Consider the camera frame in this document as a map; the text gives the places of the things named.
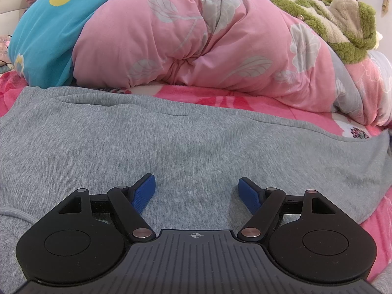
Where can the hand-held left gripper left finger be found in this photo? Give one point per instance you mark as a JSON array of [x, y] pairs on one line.
[[144, 193]]

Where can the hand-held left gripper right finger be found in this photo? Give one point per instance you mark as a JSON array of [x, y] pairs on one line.
[[249, 194]]

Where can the grey sweatpants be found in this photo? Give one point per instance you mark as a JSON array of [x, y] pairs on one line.
[[183, 147]]

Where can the pink flower printed blanket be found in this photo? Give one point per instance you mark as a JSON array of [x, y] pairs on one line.
[[214, 98]]

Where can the pink floral quilt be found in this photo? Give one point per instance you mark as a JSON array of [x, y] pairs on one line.
[[199, 36]]

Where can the teal dotted quilt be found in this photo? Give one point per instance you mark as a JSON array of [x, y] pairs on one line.
[[46, 46]]

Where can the green and cream fleece garment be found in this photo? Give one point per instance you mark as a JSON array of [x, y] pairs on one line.
[[352, 36]]

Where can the pink floral pajama garment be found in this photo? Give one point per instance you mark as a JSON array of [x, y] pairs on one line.
[[4, 46]]

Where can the beige hanging cloth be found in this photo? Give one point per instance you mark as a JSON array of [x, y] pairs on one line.
[[386, 4]]

